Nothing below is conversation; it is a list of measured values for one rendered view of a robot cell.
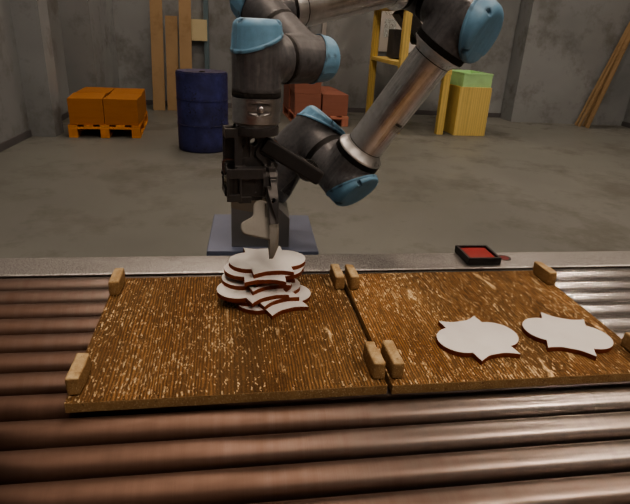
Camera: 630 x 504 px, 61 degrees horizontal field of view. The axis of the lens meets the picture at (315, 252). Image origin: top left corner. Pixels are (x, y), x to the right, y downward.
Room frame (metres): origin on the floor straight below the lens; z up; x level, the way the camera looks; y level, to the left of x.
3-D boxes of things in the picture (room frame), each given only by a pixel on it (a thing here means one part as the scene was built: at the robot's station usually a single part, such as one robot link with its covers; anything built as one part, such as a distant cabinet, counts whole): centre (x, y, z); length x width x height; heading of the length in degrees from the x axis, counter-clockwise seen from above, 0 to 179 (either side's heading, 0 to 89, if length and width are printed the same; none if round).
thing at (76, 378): (0.56, 0.29, 0.95); 0.06 x 0.02 x 0.03; 10
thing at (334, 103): (8.79, 0.14, 0.39); 1.32 x 0.94 x 0.78; 7
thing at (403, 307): (0.80, -0.29, 0.93); 0.41 x 0.35 x 0.02; 100
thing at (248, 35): (0.85, 0.10, 1.33); 0.09 x 0.08 x 0.11; 136
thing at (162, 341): (0.73, 0.12, 0.93); 0.41 x 0.35 x 0.02; 100
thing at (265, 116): (0.84, 0.10, 1.25); 0.08 x 0.08 x 0.05
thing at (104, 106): (7.09, 2.78, 0.23); 1.33 x 0.95 x 0.46; 7
